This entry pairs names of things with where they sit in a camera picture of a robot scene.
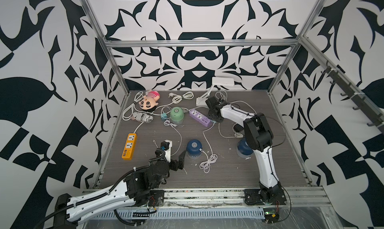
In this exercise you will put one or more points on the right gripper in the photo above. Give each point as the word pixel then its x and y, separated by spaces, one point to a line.
pixel 210 110

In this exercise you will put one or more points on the yellow power strip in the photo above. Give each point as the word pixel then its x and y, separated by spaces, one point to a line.
pixel 130 146

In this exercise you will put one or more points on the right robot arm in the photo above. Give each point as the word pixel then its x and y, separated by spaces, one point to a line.
pixel 259 139

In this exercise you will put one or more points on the teal charger plug left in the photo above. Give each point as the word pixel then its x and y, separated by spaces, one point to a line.
pixel 164 116

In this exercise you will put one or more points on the cartoon head toy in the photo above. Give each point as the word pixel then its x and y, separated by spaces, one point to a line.
pixel 149 101

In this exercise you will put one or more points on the blue meat grinder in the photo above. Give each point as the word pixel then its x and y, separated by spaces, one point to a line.
pixel 194 149
pixel 243 150

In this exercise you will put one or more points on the purple power strip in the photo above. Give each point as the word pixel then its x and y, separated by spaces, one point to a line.
pixel 201 118

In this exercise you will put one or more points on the wall hook rack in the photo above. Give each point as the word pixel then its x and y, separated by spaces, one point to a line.
pixel 350 91

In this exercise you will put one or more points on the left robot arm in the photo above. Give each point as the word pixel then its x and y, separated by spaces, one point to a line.
pixel 137 187

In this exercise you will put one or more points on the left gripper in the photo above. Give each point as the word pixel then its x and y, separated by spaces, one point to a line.
pixel 174 165

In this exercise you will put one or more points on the green meat grinder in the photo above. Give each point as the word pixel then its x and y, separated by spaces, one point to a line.
pixel 177 115

